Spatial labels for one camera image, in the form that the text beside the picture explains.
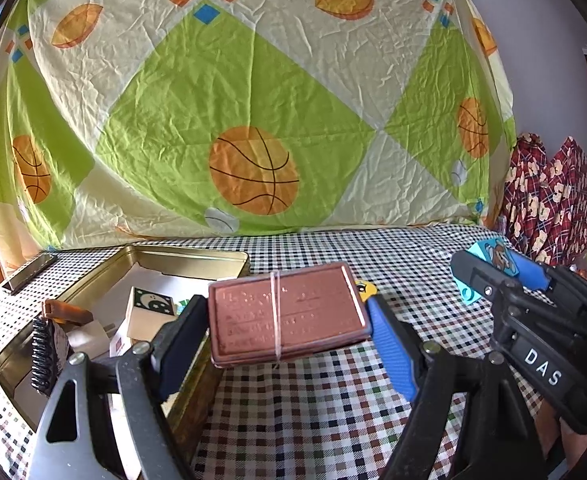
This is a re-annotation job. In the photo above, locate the checked bed sheet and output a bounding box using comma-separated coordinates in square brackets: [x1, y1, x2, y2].
[0, 222, 587, 480]

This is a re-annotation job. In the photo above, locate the gold tin box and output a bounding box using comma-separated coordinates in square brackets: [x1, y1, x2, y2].
[0, 244, 250, 480]

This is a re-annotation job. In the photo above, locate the white moon toy block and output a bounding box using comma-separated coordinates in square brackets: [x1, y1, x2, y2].
[126, 286, 177, 346]

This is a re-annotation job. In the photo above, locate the basketball print green sheet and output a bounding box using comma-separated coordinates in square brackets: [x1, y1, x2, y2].
[0, 0, 519, 266]

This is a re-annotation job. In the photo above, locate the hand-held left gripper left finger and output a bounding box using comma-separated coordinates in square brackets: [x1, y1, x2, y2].
[26, 294, 209, 480]

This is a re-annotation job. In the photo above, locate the teal cartoon card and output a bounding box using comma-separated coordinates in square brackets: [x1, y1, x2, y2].
[456, 239, 521, 306]

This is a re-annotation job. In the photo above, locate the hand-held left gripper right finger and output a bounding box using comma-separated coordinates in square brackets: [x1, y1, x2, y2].
[366, 292, 549, 480]

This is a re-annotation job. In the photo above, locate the white card box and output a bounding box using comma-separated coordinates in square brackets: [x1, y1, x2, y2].
[66, 317, 147, 361]

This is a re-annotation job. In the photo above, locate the red plaid bear cloth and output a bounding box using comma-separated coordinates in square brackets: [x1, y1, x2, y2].
[503, 132, 587, 268]

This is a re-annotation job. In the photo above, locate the person's right forearm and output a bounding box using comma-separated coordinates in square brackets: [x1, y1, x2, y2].
[536, 395, 587, 480]

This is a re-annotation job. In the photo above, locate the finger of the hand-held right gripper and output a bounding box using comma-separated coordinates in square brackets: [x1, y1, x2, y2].
[508, 252, 574, 296]
[449, 250, 524, 311]

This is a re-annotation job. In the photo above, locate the brown rectangular tin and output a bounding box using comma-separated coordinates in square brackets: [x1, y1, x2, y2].
[208, 262, 374, 368]

